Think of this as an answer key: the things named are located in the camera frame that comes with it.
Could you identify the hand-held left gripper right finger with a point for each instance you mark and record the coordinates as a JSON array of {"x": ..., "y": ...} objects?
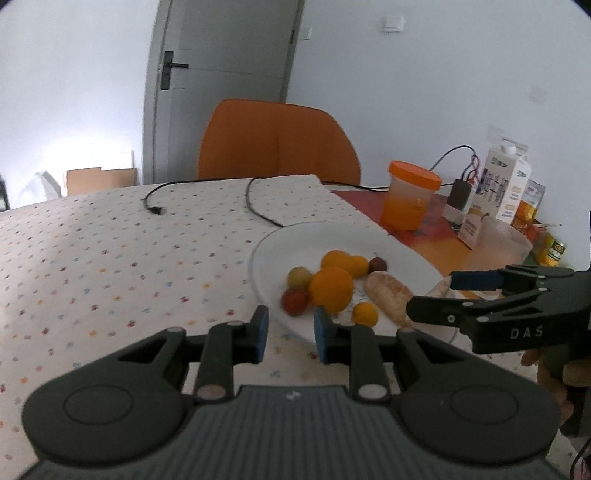
[{"x": 322, "y": 334}]

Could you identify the orange lid plastic jar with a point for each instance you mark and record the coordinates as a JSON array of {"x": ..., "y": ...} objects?
[{"x": 408, "y": 203}]

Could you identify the small orange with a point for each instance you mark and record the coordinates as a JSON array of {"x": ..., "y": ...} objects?
[
  {"x": 360, "y": 266},
  {"x": 364, "y": 314}
]

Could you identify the dark red plum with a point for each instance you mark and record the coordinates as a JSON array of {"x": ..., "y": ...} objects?
[{"x": 377, "y": 264}]

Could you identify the white wall light switch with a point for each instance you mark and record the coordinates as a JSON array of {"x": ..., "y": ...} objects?
[{"x": 393, "y": 23}]

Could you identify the cardboard box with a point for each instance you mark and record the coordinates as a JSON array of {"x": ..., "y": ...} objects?
[{"x": 101, "y": 181}]

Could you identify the bread roll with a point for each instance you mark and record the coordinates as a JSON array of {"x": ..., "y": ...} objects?
[{"x": 385, "y": 293}]

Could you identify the yellow tin can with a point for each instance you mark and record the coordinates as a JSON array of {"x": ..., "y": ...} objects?
[{"x": 554, "y": 249}]

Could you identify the red cherry tomato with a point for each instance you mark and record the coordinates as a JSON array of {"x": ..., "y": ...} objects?
[{"x": 294, "y": 301}]

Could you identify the orange juice packet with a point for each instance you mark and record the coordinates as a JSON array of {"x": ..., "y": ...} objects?
[{"x": 532, "y": 203}]

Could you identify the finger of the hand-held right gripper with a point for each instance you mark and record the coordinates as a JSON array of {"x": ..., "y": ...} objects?
[
  {"x": 475, "y": 280},
  {"x": 438, "y": 311}
]

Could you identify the clear plastic cup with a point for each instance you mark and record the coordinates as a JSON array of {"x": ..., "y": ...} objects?
[{"x": 503, "y": 244}]

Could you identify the dotted white tablecloth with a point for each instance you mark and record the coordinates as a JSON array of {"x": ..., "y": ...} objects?
[{"x": 115, "y": 258}]

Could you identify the large orange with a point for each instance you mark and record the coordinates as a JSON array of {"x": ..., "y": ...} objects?
[{"x": 330, "y": 288}]

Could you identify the white round plate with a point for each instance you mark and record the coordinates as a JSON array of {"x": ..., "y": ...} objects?
[{"x": 286, "y": 244}]

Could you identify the red orange table mat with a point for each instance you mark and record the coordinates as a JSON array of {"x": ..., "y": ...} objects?
[{"x": 360, "y": 203}]

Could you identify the grey door with frame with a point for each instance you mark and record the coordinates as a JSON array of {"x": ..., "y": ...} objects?
[{"x": 221, "y": 106}]

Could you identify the white milk carton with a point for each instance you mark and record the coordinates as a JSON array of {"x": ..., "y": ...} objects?
[{"x": 505, "y": 184}]

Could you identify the small white card box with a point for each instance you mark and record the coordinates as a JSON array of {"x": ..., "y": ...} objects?
[{"x": 470, "y": 230}]

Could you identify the black power adapter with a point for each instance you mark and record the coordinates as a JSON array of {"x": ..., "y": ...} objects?
[{"x": 459, "y": 194}]

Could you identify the person's right hand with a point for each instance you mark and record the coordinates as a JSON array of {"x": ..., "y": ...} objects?
[{"x": 551, "y": 387}]

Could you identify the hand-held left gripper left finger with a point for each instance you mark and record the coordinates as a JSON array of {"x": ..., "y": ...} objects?
[{"x": 260, "y": 333}]

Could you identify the clear plastic box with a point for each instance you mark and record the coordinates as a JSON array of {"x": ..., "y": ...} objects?
[{"x": 44, "y": 184}]

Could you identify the orange chair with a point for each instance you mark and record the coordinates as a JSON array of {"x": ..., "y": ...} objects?
[{"x": 277, "y": 138}]

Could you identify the white power plug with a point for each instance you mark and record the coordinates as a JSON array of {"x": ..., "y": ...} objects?
[{"x": 452, "y": 216}]

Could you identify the yellow cherry tomato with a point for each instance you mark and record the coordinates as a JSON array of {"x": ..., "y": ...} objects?
[{"x": 299, "y": 276}]

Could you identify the medium orange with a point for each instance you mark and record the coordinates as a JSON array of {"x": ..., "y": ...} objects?
[{"x": 334, "y": 259}]

